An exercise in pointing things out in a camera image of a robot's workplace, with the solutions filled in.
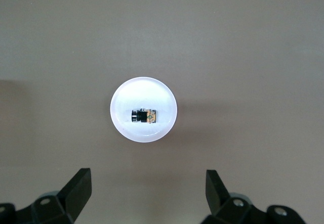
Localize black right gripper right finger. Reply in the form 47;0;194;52
202;169;306;224

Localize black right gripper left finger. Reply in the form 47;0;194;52
0;168;92;224

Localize orange push-button switch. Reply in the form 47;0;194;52
130;107;158;125

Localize pale pink round plate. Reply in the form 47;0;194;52
109;76;179;144

